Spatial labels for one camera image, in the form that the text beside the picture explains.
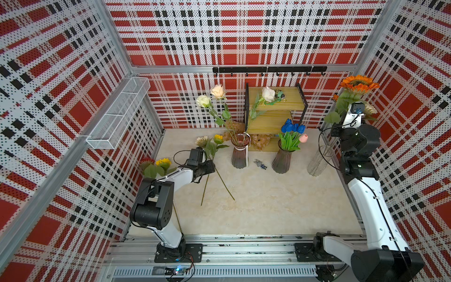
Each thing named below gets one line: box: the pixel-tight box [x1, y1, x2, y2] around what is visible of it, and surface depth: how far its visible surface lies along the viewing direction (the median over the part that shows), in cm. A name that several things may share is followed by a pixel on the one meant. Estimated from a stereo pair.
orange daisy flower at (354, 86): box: [337, 74, 380, 106], surface depth 54 cm
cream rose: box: [210, 84, 238, 144], surface depth 78 cm
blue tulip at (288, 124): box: [281, 118, 295, 131], surface depth 80 cm
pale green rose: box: [196, 95, 237, 142], surface depth 82 cm
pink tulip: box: [299, 133, 309, 144], surface depth 78 cm
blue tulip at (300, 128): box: [297, 124, 306, 134], surface depth 82 cm
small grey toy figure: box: [253, 159, 268, 170], surface depth 103 cm
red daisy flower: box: [140, 156, 158, 179], surface depth 98 cm
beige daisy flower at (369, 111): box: [362, 101, 378, 122], surface depth 74 cm
